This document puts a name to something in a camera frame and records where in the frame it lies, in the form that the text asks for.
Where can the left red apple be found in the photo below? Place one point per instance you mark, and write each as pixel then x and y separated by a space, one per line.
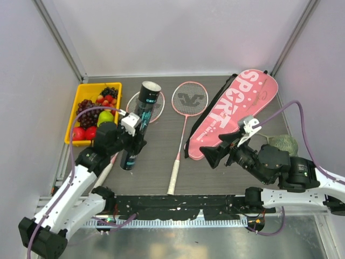
pixel 78 134

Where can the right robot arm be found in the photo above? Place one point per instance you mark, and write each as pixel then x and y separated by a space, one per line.
pixel 299 180

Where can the pink racket bag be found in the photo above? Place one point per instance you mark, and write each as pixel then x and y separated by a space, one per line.
pixel 243 94

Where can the black shuttlecock tube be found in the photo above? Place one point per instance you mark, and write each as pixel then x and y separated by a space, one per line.
pixel 146 100

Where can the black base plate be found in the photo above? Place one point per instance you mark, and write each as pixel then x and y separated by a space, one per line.
pixel 184 207

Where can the clear tube lid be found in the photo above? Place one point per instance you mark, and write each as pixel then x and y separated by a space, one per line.
pixel 152 86

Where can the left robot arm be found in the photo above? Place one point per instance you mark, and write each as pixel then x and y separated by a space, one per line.
pixel 49 231

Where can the yellow plastic bin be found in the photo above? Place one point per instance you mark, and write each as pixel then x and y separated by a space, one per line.
pixel 90 92

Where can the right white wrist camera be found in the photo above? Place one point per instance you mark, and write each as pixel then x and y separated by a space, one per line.
pixel 248 126

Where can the white cable duct strip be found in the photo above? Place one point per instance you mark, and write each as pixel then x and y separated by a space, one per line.
pixel 197 223

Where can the black grape bunch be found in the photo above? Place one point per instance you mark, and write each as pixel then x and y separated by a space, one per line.
pixel 110 91

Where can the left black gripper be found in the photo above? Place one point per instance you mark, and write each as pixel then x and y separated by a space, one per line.
pixel 134 147

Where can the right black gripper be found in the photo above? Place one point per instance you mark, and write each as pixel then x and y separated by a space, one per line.
pixel 213 154

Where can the green pear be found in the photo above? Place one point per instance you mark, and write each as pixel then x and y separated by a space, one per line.
pixel 105 116

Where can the right red apple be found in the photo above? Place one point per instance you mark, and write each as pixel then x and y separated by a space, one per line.
pixel 90 133

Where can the red apple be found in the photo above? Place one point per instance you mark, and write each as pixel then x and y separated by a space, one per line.
pixel 78 134
pixel 90 133

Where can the pink badminton racket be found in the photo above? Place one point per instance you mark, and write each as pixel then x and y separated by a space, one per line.
pixel 131 105
pixel 189 100

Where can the purple grape bunch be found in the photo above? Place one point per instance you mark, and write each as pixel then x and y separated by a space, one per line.
pixel 90 118

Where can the green netted melon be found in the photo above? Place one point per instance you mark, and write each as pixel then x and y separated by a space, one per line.
pixel 283 142

